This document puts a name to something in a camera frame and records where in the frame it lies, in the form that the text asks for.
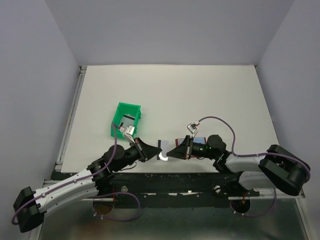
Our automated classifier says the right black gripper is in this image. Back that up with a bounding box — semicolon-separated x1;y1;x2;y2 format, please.
167;134;218;160

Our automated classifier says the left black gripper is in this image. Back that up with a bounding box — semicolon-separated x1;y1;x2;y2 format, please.
114;137;162;173

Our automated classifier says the white magnetic stripe card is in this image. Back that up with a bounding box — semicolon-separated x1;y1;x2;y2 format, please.
156;139;169;161

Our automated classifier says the red card holder wallet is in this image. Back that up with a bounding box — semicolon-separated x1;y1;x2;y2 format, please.
175;137;207;160

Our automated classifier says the green plastic card tray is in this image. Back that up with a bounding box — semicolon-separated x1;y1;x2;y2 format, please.
110;102;142;139

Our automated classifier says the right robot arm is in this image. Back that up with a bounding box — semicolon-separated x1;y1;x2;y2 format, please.
166;134;311;196

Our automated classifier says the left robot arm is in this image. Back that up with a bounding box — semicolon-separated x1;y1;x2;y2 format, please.
11;137;162;233

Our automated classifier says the silver card in tray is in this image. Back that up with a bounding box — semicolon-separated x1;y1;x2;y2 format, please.
120;114;136;127

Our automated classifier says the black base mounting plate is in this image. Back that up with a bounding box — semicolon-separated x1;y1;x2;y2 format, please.
95;172;260;209

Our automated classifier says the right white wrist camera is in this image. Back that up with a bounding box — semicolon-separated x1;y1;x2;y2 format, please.
187;121;200;138

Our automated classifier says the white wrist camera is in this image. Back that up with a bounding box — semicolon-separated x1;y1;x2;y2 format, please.
187;121;200;138
119;125;136;144

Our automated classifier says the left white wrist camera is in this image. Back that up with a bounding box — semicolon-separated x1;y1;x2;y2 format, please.
119;125;136;144

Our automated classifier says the left aluminium rail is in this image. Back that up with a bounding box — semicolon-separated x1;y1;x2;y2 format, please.
53;66;87;172

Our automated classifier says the aluminium rail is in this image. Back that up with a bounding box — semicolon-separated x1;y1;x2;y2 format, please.
53;66;87;172
43;178;306;202

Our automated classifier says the front aluminium rail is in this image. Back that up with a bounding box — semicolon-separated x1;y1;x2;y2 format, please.
43;178;306;202

